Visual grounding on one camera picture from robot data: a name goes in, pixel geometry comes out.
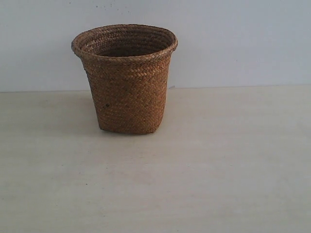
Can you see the brown woven wicker basket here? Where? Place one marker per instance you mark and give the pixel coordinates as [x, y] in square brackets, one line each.
[127, 66]

